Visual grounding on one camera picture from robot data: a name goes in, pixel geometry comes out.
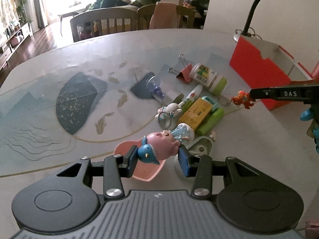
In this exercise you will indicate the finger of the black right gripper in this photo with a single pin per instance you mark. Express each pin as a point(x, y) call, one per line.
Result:
point(306, 93)

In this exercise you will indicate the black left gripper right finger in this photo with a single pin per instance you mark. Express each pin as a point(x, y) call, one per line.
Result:
point(200, 167)

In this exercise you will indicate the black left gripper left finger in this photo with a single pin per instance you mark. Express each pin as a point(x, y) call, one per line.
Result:
point(117, 167)

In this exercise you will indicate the pink heart-shaped dish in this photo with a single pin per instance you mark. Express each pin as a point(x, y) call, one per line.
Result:
point(143, 172)

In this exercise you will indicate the blue dress doll figurine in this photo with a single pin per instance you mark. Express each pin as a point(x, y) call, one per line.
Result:
point(183, 133)

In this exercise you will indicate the green cylindrical tube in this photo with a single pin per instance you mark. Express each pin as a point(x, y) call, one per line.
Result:
point(210, 122)

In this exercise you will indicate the pink blue bird figurine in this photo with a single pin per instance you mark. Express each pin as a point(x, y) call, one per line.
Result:
point(158, 146)

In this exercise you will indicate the yellow cardboard box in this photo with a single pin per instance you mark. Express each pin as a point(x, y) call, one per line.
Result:
point(195, 115)

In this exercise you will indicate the teal correction tape dispenser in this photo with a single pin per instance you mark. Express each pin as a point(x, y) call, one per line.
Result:
point(212, 101)

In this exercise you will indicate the white dog keychain figurine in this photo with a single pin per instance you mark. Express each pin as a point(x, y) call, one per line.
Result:
point(166, 114)

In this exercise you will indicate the red small figurine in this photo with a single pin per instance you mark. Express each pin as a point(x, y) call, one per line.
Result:
point(243, 98)

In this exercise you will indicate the white glue pen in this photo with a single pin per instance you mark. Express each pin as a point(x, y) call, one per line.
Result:
point(191, 98)

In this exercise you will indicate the green-capped labelled jar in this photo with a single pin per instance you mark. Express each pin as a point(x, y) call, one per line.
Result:
point(212, 81)

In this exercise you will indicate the red binder clip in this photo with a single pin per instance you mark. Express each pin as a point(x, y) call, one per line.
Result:
point(184, 74)

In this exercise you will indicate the red white storage box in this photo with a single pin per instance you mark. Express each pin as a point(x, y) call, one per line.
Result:
point(264, 64)

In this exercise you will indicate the patterned table mat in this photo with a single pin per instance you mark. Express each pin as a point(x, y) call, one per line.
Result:
point(57, 107)

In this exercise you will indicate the white roll of tape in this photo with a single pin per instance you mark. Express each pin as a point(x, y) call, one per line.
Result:
point(173, 96)

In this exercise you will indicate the wooden dining chair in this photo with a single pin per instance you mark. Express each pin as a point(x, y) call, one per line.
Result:
point(99, 22)

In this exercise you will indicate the wooden chair with pink cloth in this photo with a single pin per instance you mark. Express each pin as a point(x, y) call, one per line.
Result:
point(165, 15)

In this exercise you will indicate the white tv cabinet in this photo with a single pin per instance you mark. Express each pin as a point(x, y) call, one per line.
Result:
point(15, 40)

